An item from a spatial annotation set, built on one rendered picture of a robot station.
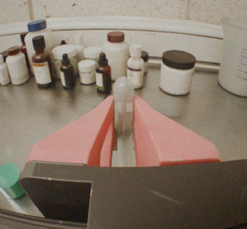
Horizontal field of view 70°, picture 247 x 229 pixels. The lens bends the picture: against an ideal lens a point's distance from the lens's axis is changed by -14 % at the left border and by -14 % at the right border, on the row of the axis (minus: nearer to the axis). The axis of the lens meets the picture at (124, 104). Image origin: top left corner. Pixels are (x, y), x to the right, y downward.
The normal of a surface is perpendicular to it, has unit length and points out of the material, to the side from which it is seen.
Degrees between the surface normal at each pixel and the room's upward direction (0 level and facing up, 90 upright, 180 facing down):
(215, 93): 0
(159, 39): 90
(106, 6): 90
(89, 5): 90
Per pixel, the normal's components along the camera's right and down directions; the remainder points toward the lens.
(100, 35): -0.12, 0.58
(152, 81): 0.00, -0.81
